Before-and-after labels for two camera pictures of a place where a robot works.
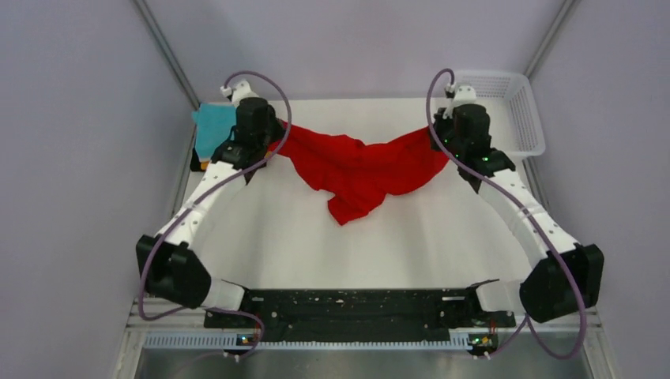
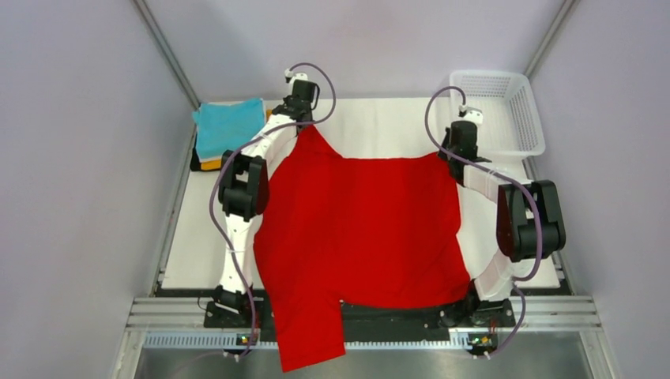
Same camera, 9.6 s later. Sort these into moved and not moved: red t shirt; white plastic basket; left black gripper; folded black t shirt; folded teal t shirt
Moved: left black gripper; red t shirt
Not moved: white plastic basket; folded black t shirt; folded teal t shirt
